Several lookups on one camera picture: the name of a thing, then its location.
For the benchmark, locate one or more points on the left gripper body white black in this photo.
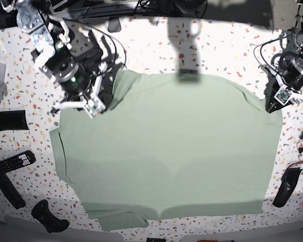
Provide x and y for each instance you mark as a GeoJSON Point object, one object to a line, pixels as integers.
{"type": "Point", "coordinates": [285, 87]}

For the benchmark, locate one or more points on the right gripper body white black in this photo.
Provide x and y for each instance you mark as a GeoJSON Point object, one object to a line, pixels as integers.
{"type": "Point", "coordinates": [81, 92]}

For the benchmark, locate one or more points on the green T-shirt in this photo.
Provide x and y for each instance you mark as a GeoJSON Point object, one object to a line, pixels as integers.
{"type": "Point", "coordinates": [169, 146]}

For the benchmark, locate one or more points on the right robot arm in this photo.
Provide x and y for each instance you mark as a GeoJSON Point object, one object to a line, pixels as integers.
{"type": "Point", "coordinates": [52, 39]}

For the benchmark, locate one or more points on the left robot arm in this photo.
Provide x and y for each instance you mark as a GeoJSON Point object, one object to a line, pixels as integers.
{"type": "Point", "coordinates": [285, 68]}

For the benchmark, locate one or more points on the black cylinder tube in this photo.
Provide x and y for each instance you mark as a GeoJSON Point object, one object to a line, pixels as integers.
{"type": "Point", "coordinates": [13, 120]}

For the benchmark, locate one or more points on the black TV remote control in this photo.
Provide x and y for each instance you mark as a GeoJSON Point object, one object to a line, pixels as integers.
{"type": "Point", "coordinates": [18, 161]}

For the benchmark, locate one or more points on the long black bar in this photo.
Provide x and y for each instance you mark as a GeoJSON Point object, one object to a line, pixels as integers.
{"type": "Point", "coordinates": [10, 192]}

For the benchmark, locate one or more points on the grey camera mount base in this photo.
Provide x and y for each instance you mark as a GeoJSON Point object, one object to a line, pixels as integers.
{"type": "Point", "coordinates": [114, 25]}

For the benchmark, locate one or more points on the black curved handle right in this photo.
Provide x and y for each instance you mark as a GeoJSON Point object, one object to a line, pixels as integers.
{"type": "Point", "coordinates": [289, 182]}

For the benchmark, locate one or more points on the black curved handle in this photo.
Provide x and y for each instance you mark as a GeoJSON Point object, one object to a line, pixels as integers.
{"type": "Point", "coordinates": [289, 182]}
{"type": "Point", "coordinates": [52, 224]}

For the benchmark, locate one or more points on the black curved handle left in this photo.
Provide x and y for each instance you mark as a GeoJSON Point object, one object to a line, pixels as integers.
{"type": "Point", "coordinates": [52, 224]}

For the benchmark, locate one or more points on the red handled screwdriver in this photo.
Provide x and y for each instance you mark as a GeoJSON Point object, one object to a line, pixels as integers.
{"type": "Point", "coordinates": [215, 240]}

